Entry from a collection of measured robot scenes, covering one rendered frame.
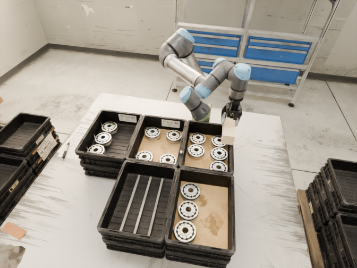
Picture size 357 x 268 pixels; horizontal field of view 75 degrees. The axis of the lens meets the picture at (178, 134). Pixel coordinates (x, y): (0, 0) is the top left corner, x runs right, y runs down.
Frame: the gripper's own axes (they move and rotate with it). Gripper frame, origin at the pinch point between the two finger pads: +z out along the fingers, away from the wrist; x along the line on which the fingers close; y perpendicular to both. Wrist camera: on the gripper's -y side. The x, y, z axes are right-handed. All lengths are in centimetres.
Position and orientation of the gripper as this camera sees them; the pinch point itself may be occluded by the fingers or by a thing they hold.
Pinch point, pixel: (229, 123)
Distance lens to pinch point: 132.0
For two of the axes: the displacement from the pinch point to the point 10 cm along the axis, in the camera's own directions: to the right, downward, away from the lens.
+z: -0.3, 7.2, 7.0
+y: -1.8, 6.8, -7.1
